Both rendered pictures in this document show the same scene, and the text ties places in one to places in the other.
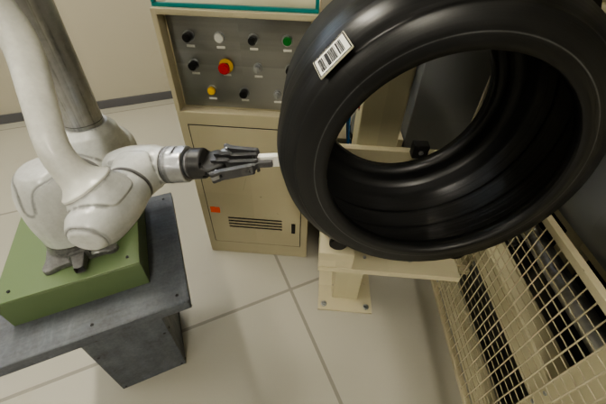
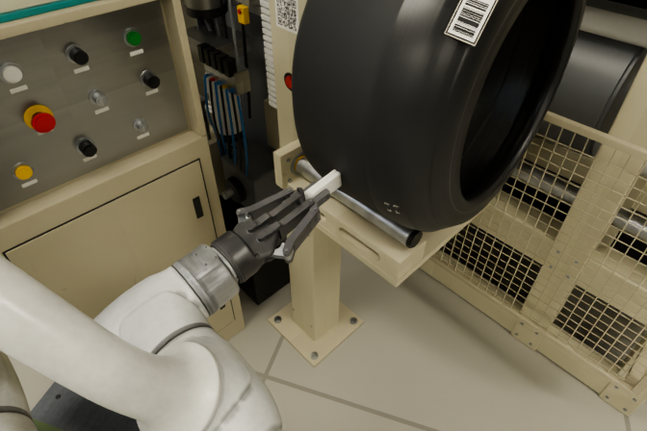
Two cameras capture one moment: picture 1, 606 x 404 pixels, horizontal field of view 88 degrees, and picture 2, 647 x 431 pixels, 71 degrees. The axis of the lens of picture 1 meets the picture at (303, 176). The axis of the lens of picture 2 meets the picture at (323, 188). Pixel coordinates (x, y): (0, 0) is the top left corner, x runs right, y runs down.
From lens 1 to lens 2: 0.53 m
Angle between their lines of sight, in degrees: 36
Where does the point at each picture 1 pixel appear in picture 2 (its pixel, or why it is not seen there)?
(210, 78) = (13, 152)
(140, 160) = (176, 308)
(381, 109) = not seen: hidden behind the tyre
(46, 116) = (83, 324)
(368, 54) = (501, 3)
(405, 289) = (367, 273)
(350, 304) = (338, 332)
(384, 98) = not seen: hidden behind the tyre
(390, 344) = (402, 333)
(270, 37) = (103, 41)
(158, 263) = not seen: outside the picture
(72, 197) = (206, 417)
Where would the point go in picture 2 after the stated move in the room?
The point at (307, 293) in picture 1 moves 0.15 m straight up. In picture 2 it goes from (286, 363) to (284, 341)
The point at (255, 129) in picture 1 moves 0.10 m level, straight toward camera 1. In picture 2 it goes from (130, 192) to (159, 208)
